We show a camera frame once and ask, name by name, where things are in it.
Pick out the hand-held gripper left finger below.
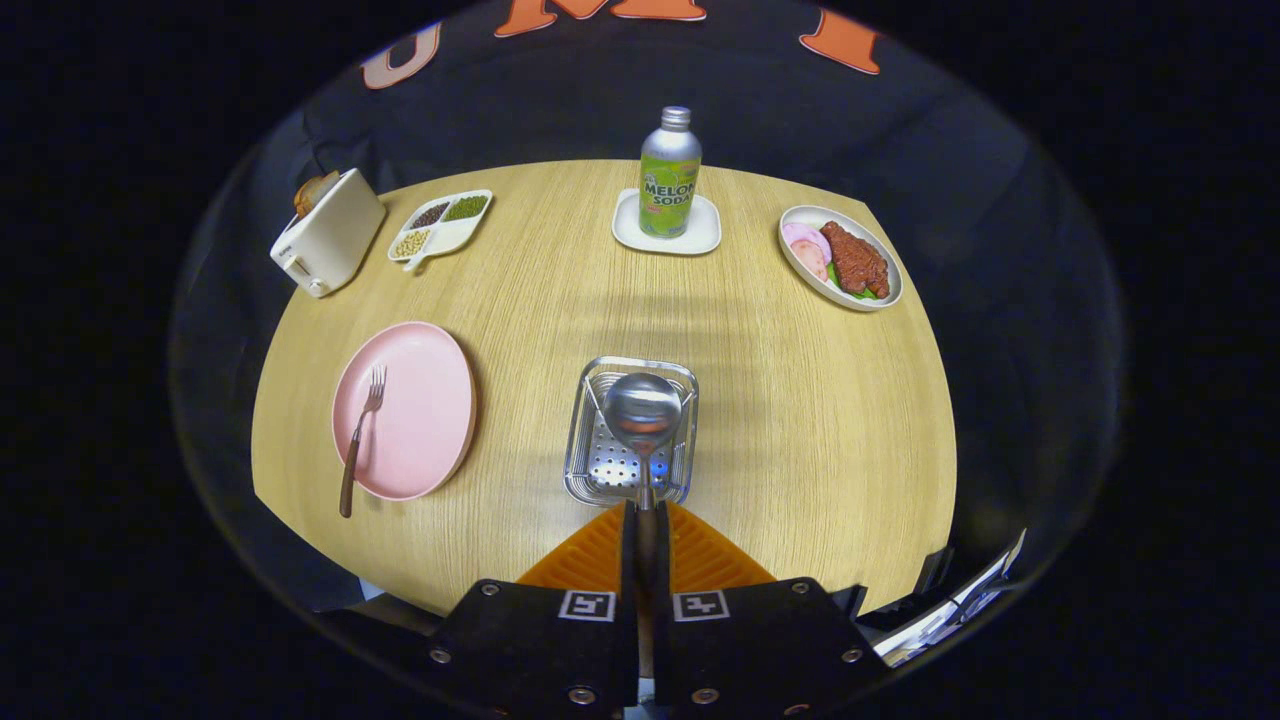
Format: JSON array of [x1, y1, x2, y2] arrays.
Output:
[[418, 500, 641, 717]]

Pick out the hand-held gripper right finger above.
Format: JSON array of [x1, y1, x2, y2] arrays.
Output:
[[655, 500, 893, 717]]

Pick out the metal spoon with wooden handle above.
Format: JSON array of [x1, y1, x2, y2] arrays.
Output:
[[603, 372, 684, 691]]

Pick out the metal fork with wooden handle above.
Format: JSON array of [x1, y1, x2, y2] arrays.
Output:
[[338, 365, 388, 519]]

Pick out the pink round plate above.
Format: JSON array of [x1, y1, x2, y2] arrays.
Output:
[[332, 321, 478, 501]]

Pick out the green lettuce leaf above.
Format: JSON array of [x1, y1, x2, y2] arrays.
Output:
[[826, 262, 881, 302]]

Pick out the white oval food plate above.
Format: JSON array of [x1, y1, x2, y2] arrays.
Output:
[[778, 205, 904, 312]]

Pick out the red meat piece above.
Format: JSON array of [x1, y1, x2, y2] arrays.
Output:
[[820, 221, 891, 299]]

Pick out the pink ham slices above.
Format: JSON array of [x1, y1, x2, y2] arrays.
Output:
[[783, 222, 833, 283]]

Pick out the white divided dish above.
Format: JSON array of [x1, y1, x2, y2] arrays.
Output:
[[388, 189, 494, 273]]

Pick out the white square coaster tray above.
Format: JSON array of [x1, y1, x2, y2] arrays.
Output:
[[612, 188, 722, 256]]

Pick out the white toaster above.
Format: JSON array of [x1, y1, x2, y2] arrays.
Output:
[[270, 168, 387, 299]]

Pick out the green metal drink bottle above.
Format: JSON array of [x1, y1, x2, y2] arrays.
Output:
[[639, 106, 703, 239]]

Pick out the brown toast slices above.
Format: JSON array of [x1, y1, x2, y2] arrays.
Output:
[[294, 171, 341, 219]]

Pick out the metal wire basket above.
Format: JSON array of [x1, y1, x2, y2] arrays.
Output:
[[563, 356, 700, 508]]

